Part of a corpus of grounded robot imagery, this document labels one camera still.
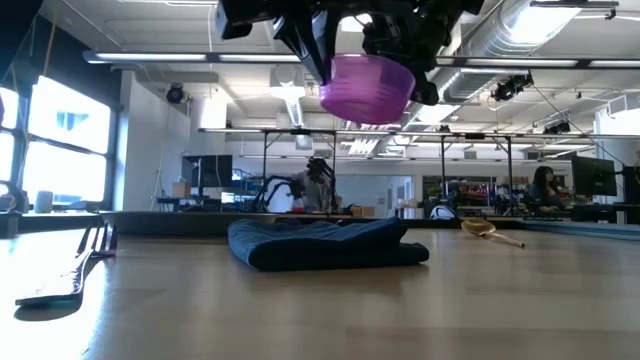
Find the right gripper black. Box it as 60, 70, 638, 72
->
249, 0, 485, 107

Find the purple plastic bowl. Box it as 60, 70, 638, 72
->
318, 53, 417, 126

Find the navy blue cloth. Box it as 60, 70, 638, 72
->
227, 216, 431, 273

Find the gold metal spoon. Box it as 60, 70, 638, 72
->
460, 218, 527, 250

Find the iridescent blue metal fork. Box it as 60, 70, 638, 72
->
14, 221, 119, 308

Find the person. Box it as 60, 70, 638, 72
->
291, 169, 343, 214
527, 165, 569, 214

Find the long ceiling light strip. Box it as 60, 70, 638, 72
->
434, 56, 640, 70
82, 49, 302, 66

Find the black computer monitor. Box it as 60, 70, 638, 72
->
181, 154, 234, 190
570, 155, 619, 198

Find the large window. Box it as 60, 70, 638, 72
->
0, 74, 114, 206

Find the white cylinder speaker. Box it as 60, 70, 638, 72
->
33, 189, 54, 215

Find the black background station frame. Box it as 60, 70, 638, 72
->
198, 126, 640, 217

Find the silver ceiling air duct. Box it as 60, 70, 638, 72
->
438, 3, 584, 105

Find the black ceiling-hung camera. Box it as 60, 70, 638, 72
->
165, 83, 187, 106
490, 71, 535, 103

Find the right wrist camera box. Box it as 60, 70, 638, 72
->
215, 0, 274, 41

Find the black aluminium table frame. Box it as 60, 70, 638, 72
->
0, 212, 640, 242

